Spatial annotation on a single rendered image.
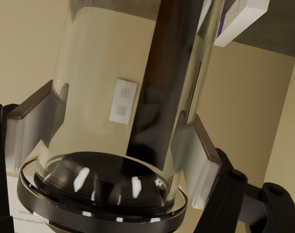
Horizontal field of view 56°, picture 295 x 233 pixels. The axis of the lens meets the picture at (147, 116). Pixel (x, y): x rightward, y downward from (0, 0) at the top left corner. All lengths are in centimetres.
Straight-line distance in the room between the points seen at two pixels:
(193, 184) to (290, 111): 36
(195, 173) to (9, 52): 72
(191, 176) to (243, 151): 70
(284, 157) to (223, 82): 38
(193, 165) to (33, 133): 9
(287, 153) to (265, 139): 40
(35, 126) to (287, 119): 41
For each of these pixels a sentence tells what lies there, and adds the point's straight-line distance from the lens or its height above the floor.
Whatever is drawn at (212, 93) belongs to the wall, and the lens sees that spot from 80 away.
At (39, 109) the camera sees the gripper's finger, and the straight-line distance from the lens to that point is 16.
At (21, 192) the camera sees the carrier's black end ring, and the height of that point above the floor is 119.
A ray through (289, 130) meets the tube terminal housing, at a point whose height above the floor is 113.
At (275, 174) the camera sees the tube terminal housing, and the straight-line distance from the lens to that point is 50.
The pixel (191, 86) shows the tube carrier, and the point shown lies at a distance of 15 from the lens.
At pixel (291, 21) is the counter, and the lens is 60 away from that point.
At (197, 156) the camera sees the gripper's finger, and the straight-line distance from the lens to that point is 16.
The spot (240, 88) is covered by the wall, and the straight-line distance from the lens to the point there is 83.
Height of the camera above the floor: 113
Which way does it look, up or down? 4 degrees up
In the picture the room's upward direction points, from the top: 167 degrees counter-clockwise
